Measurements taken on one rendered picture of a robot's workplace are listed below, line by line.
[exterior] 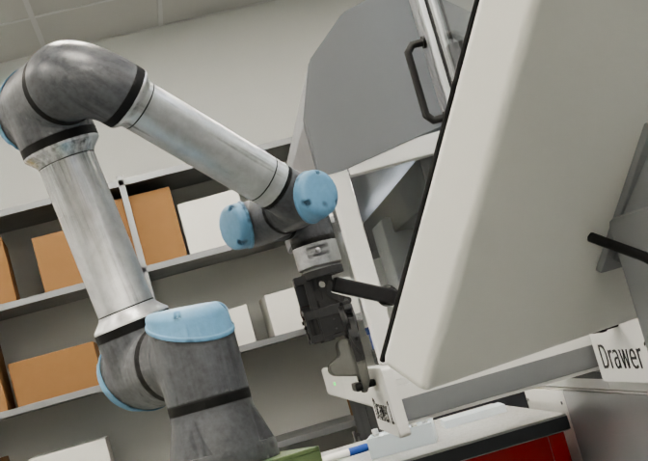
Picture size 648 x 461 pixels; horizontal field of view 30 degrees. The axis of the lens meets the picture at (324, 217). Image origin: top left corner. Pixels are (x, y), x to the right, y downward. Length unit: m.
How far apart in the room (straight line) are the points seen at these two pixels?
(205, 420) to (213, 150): 0.39
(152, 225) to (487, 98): 4.95
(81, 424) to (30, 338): 0.49
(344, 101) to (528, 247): 1.98
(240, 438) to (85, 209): 0.41
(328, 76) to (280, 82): 3.48
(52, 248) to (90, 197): 3.99
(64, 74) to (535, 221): 0.94
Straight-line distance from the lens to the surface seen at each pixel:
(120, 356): 1.76
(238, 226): 1.90
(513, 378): 1.91
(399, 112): 2.88
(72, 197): 1.78
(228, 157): 1.76
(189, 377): 1.63
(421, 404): 1.89
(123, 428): 6.14
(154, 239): 5.73
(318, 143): 2.84
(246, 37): 6.41
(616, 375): 1.83
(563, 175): 0.90
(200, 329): 1.63
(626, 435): 1.94
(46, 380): 5.77
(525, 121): 0.83
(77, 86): 1.70
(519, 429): 2.15
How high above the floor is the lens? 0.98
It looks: 6 degrees up
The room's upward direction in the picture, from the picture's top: 16 degrees counter-clockwise
